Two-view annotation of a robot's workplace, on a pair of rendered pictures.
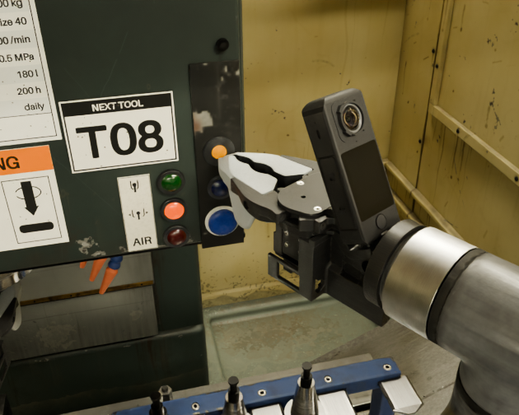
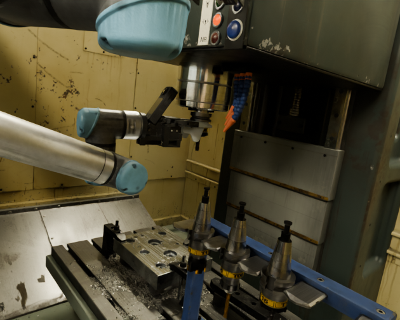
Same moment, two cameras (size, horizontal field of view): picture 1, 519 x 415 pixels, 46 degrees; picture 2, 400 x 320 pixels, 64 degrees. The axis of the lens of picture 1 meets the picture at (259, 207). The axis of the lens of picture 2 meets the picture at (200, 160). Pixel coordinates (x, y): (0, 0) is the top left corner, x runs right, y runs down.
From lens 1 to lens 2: 0.70 m
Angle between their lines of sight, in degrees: 60
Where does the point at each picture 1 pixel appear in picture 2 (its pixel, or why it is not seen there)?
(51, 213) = not seen: hidden behind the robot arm
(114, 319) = not seen: hidden behind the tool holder
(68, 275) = (277, 210)
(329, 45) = not seen: outside the picture
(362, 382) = (345, 300)
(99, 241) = (190, 37)
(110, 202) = (199, 14)
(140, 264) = (315, 226)
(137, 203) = (206, 15)
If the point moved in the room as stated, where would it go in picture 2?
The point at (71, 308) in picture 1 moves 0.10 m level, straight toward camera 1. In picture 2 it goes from (272, 233) to (260, 239)
